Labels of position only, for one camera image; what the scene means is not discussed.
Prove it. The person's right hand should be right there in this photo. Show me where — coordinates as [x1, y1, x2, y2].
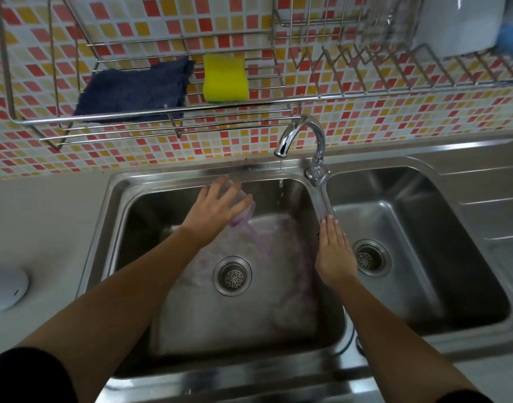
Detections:
[315, 215, 359, 290]

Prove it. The person's left hand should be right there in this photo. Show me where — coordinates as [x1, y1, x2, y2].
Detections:
[180, 175, 254, 248]

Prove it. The clear plastic water tank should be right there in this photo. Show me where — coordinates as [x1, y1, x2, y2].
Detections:
[216, 176, 257, 229]

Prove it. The chrome faucet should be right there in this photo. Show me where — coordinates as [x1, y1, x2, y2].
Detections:
[274, 115, 337, 223]

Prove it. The yellow sponge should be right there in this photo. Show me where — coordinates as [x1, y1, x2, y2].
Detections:
[202, 54, 249, 104]

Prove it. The white cylindrical humidifier body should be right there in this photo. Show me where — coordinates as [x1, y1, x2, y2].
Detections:
[0, 264, 30, 313]

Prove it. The person's right forearm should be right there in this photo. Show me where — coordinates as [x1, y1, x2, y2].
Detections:
[338, 277, 492, 403]

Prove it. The person's left forearm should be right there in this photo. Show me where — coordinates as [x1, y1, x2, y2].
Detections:
[17, 226, 207, 403]

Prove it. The round steel drain strainer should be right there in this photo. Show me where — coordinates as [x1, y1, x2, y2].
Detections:
[212, 255, 253, 295]
[352, 238, 391, 277]

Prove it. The stainless steel double sink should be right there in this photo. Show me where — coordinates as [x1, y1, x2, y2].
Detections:
[73, 136, 513, 403]

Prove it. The dark blue cloth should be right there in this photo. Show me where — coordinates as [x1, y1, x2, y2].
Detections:
[73, 56, 195, 124]

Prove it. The black shirt sleeve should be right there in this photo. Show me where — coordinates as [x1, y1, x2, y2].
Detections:
[0, 347, 79, 403]
[435, 390, 497, 403]

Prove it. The white cup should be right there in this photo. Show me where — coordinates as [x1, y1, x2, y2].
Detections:
[415, 0, 506, 59]

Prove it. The steel wire wall rack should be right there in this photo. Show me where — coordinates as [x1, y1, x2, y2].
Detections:
[0, 0, 513, 151]

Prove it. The blue handled brush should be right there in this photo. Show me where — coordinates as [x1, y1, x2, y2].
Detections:
[496, 22, 513, 53]

